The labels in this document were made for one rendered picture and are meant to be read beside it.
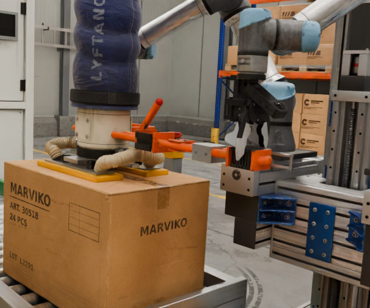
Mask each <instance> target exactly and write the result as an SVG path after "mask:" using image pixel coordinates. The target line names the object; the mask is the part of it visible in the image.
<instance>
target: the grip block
mask: <svg viewBox="0 0 370 308"><path fill-rule="evenodd" d="M135 138H136V139H135V146H134V148H135V150H144V151H148V152H151V149H152V153H165V152H173V151H170V150H167V149H168V148H163V147H158V146H157V141H158V139H163V140H168V139H175V132H165V131H158V130H136V133H135Z"/></svg>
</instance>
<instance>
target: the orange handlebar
mask: <svg viewBox="0 0 370 308"><path fill-rule="evenodd" d="M140 126H141V124H137V123H132V130H131V132H128V131H124V132H122V133H121V132H116V131H113V132H112V133H111V136H112V138H115V139H121V140H125V141H131V142H135V139H136V138H135V133H136V130H138V129H139V127H140ZM147 130H155V126H150V125H149V127H148V128H147ZM128 133H129V134H128ZM194 142H195V141H192V140H187V139H168V140H163V139H158V141H157V146H158V147H163V148H168V149H167V150H170V151H173V152H179V153H180V152H183V153H186V152H190V153H192V144H193V143H194ZM226 154H227V148H223V149H222V150H221V149H216V148H214V149H213V150H212V151H211V155H212V156H213V157H216V158H223V159H226ZM271 163H272V157H271V156H269V155H267V156H259V157H258V159H257V164H258V165H263V166H264V165H269V164H271Z"/></svg>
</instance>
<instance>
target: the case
mask: <svg viewBox="0 0 370 308"><path fill-rule="evenodd" d="M48 159H52V158H45V159H28V160H18V161H5V162H4V231H3V273H5V274H7V275H8V276H10V277H11V278H13V279H15V280H16V281H18V282H19V283H21V284H23V285H24V286H26V287H27V288H29V289H31V290H32V291H33V292H35V293H37V294H38V295H40V296H42V297H43V298H45V299H47V300H48V301H49V302H51V303H53V304H54V305H56V306H57V307H59V308H144V307H147V306H150V305H153V304H157V303H160V302H163V301H166V300H169V299H172V298H176V297H178V296H181V295H185V294H188V293H191V292H194V291H197V290H200V289H203V278H204V268H205V250H206V232H207V222H208V204H209V186H210V180H207V179H204V178H198V177H193V176H190V175H185V174H180V173H176V172H172V171H169V174H168V175H160V176H154V177H143V176H140V175H135V174H130V173H127V172H123V171H120V170H115V169H110V171H114V172H116V173H119V174H122V175H123V180H117V181H107V182H101V183H95V182H92V181H88V180H84V179H82V178H78V177H74V176H72V175H68V174H64V173H61V172H58V171H55V170H51V169H47V168H45V167H41V166H38V165H37V161H38V160H48Z"/></svg>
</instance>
